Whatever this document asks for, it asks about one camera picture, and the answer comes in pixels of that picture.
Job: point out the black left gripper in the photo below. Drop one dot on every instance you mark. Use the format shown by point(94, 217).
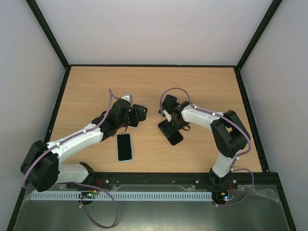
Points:
point(142, 115)

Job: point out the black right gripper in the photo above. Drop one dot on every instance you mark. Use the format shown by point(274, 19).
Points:
point(169, 127)

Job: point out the phone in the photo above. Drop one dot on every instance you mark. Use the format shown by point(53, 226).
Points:
point(124, 147)
point(170, 132)

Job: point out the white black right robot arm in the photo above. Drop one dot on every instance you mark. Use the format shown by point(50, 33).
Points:
point(229, 133)

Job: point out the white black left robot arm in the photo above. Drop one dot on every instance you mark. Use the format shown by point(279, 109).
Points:
point(44, 165)

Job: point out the phone in light blue case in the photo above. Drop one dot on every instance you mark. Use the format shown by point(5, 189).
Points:
point(124, 147)

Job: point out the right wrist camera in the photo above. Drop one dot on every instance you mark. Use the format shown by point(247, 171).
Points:
point(163, 112)

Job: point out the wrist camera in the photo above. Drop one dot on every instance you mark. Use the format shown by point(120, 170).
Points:
point(127, 97)
point(163, 112)

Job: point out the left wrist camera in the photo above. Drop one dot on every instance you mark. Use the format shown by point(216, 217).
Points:
point(127, 97)

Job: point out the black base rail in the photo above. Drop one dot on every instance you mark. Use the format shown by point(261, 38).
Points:
point(199, 180)

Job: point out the white slotted cable duct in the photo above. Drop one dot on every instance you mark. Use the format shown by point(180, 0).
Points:
point(122, 196)

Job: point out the black enclosure frame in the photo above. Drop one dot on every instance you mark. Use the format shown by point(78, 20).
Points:
point(266, 177)

